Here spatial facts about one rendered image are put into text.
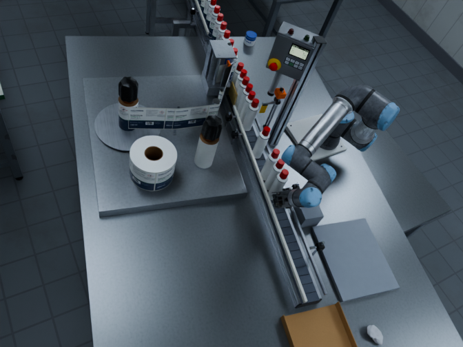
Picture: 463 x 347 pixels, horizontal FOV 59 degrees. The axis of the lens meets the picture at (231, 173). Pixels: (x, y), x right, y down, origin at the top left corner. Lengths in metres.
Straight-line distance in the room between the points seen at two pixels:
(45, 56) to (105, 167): 2.02
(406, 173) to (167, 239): 1.39
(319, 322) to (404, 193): 0.92
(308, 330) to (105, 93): 1.48
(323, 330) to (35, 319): 1.55
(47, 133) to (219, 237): 1.78
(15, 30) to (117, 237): 2.64
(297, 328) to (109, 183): 1.00
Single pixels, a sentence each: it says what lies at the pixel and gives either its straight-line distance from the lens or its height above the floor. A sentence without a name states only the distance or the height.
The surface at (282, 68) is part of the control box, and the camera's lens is 1.87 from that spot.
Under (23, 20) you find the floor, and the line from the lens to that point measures 4.17.
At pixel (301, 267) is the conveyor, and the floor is 0.88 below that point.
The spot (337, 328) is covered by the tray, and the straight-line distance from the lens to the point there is 1.85.
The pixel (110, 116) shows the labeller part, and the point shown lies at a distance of 2.09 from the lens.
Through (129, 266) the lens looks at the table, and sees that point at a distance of 1.74.
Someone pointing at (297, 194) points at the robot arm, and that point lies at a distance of 1.60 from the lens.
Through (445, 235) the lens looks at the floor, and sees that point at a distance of 3.61.
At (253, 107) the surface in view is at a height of 1.05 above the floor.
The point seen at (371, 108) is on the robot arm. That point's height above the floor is 1.40.
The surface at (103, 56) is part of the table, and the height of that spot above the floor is 0.83.
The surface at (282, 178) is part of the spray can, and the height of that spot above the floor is 1.05.
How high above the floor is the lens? 2.45
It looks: 53 degrees down
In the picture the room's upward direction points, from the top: 21 degrees clockwise
